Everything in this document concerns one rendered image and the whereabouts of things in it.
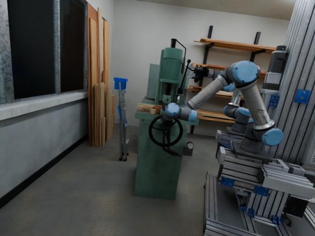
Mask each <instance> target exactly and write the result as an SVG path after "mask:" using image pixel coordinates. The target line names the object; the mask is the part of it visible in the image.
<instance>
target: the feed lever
mask: <svg viewBox="0 0 315 236"><path fill-rule="evenodd" d="M190 62H191V60H190V59H188V60H187V67H186V70H185V74H184V77H183V80H182V84H181V87H180V88H178V90H177V93H178V94H182V92H183V89H182V85H183V82H184V79H185V76H186V72H187V69H188V65H189V63H190Z"/></svg>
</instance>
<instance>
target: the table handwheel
mask: <svg viewBox="0 0 315 236"><path fill-rule="evenodd" d="M162 115H163V114H162ZM162 115H159V116H157V117H155V118H154V119H153V120H152V121H151V123H150V125H149V136H150V138H151V140H152V141H153V142H154V143H155V144H157V145H158V146H161V147H170V146H173V145H175V144H176V143H177V142H178V141H179V140H180V139H181V137H182V134H183V126H182V123H181V122H180V120H179V119H176V118H174V120H175V121H174V122H173V124H172V125H174V124H175V123H176V122H177V123H178V125H179V128H180V133H179V135H178V137H177V139H176V140H175V141H173V142H171V143H170V142H169V138H168V134H169V132H170V131H169V129H170V128H171V126H170V127H167V126H166V127H163V129H161V128H157V127H154V126H153V125H154V123H155V122H156V121H157V120H158V119H160V118H161V116H162ZM152 128H153V129H157V130H161V131H162V133H163V134H164V135H166V138H167V142H168V144H163V143H160V142H158V141H156V140H155V139H154V137H153V135H152Z"/></svg>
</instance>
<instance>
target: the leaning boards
mask: <svg viewBox="0 0 315 236"><path fill-rule="evenodd" d="M86 26H87V65H88V108H89V145H90V146H91V145H93V146H94V145H95V146H97V147H98V146H99V145H100V146H102V147H103V146H104V145H105V137H106V141H109V140H110V139H111V138H112V136H113V133H114V110H115V95H112V89H109V23H108V22H107V21H106V20H103V17H102V10H101V9H100V8H99V7H98V8H97V11H96V10H95V9H94V8H93V7H92V6H91V5H90V4H89V3H87V16H86Z"/></svg>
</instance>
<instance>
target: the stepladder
mask: <svg viewBox="0 0 315 236"><path fill-rule="evenodd" d="M114 81H115V85H114V89H117V90H118V110H119V143H120V158H119V161H121V160H122V155H124V161H126V160H127V155H128V154H129V153H128V142H129V139H128V138H127V126H128V124H127V120H126V110H127V108H126V107H125V96H124V93H126V91H125V90H124V89H126V82H127V81H128V79H127V78H120V77H114ZM121 128H122V131H121ZM121 144H122V150H121Z"/></svg>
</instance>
